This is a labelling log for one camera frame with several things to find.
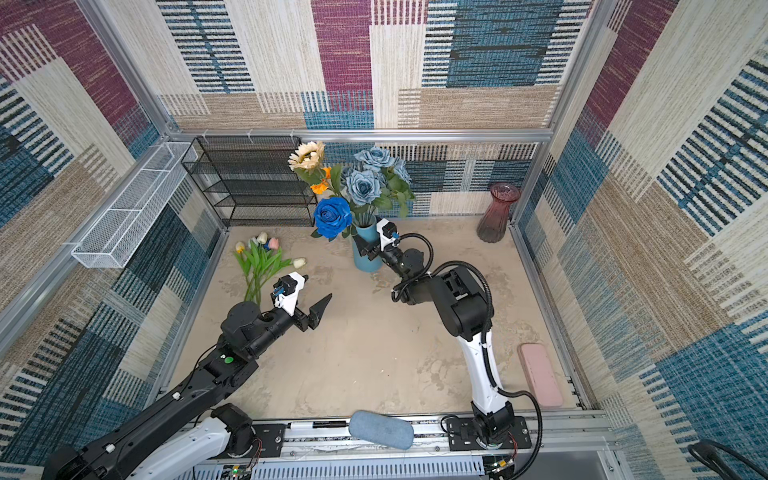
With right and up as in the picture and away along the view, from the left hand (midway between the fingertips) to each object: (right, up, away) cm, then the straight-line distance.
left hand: (316, 281), depth 73 cm
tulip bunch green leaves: (-28, +3, +32) cm, 42 cm away
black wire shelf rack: (-32, +32, +37) cm, 58 cm away
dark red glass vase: (+56, +17, +40) cm, 71 cm away
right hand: (+9, +15, +16) cm, 24 cm away
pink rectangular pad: (+58, -26, +9) cm, 64 cm away
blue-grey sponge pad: (+15, -35, -1) cm, 38 cm away
